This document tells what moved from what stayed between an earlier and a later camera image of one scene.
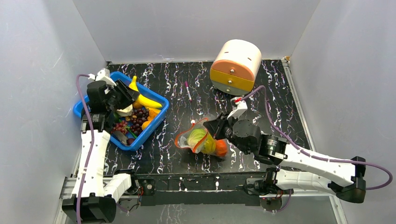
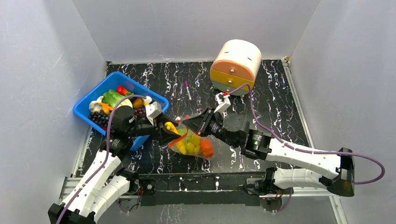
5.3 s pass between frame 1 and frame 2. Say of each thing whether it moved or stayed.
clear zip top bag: moved
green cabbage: moved
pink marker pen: stayed
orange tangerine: moved
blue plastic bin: stayed
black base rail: stayed
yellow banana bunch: moved
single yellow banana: moved
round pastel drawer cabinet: stayed
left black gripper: moved
